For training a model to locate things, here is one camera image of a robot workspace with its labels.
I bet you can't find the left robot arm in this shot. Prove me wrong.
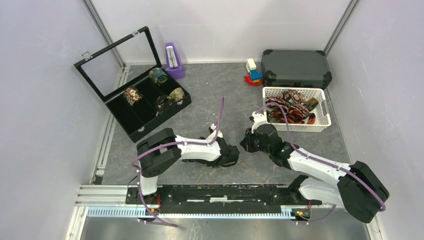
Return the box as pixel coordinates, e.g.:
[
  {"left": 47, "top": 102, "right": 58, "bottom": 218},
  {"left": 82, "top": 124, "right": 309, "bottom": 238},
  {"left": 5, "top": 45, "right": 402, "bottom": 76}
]
[{"left": 133, "top": 124, "right": 240, "bottom": 204}]

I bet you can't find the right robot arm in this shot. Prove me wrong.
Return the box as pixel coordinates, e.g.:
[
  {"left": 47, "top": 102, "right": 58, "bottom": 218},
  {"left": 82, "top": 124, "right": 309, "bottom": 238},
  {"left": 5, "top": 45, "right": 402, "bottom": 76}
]
[{"left": 240, "top": 124, "right": 390, "bottom": 224}]

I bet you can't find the orange black tie pile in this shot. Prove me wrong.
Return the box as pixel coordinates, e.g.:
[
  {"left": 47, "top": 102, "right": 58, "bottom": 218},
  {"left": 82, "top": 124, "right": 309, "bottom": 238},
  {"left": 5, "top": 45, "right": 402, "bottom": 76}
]
[{"left": 265, "top": 89, "right": 319, "bottom": 125}]

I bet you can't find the white plastic basket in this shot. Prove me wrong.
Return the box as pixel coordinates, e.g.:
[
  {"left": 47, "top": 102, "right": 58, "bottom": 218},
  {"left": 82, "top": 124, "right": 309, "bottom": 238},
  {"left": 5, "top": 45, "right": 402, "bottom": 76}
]
[{"left": 262, "top": 87, "right": 331, "bottom": 133}]

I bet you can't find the colourful toy block stack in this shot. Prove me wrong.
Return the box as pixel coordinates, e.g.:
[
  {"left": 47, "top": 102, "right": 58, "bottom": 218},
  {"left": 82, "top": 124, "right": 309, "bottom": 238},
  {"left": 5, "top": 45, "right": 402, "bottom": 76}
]
[{"left": 244, "top": 58, "right": 264, "bottom": 86}]

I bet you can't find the dark grey hard case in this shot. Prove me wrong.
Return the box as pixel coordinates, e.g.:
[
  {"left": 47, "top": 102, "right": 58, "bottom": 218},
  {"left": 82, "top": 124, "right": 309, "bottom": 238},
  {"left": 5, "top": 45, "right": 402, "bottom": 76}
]
[{"left": 261, "top": 49, "right": 333, "bottom": 90}]

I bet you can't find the rolled olive gold tie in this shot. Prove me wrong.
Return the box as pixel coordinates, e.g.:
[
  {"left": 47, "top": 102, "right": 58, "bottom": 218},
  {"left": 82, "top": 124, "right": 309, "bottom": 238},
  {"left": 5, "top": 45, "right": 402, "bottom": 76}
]
[{"left": 169, "top": 87, "right": 186, "bottom": 103}]

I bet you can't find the purple metronome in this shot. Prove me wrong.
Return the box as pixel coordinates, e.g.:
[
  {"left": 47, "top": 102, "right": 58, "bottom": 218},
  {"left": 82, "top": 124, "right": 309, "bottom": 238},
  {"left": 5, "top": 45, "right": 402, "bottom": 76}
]
[{"left": 165, "top": 42, "right": 185, "bottom": 80}]

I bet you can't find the rolled teal tie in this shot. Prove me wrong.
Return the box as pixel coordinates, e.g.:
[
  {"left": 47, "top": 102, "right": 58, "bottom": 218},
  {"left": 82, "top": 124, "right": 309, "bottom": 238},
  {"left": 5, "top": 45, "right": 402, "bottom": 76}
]
[{"left": 149, "top": 67, "right": 168, "bottom": 86}]

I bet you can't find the rolled brown floral tie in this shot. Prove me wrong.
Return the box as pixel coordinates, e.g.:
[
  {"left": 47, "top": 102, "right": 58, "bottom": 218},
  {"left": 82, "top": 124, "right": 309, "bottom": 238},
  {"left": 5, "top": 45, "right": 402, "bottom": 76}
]
[{"left": 123, "top": 86, "right": 144, "bottom": 106}]

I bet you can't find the black tie display box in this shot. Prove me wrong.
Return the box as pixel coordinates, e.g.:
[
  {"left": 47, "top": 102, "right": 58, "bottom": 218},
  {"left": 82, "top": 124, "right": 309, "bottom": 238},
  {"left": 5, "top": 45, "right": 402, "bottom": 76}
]
[{"left": 74, "top": 26, "right": 192, "bottom": 143}]

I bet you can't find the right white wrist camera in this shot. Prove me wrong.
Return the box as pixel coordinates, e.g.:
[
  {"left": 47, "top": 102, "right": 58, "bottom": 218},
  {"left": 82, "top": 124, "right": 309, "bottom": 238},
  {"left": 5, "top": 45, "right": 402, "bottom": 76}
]
[{"left": 249, "top": 112, "right": 268, "bottom": 133}]

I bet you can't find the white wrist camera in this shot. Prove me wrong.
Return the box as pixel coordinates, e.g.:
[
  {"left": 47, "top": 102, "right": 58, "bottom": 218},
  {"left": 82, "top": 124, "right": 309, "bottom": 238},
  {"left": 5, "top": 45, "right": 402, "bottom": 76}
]
[
  {"left": 249, "top": 112, "right": 268, "bottom": 133},
  {"left": 208, "top": 123, "right": 224, "bottom": 139}
]

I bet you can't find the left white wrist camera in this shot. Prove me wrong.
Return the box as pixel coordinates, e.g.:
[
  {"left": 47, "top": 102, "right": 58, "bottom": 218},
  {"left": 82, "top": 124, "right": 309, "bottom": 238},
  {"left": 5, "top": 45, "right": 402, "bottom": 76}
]
[{"left": 208, "top": 123, "right": 224, "bottom": 139}]

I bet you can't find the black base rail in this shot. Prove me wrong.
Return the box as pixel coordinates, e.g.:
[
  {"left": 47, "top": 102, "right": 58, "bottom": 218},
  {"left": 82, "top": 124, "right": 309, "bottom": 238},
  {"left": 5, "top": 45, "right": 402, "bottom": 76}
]
[{"left": 144, "top": 184, "right": 322, "bottom": 214}]

